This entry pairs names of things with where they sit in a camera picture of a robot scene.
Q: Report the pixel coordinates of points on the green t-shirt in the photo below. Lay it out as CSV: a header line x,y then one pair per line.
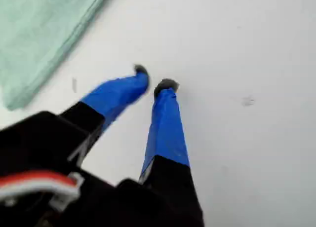
x,y
37,39

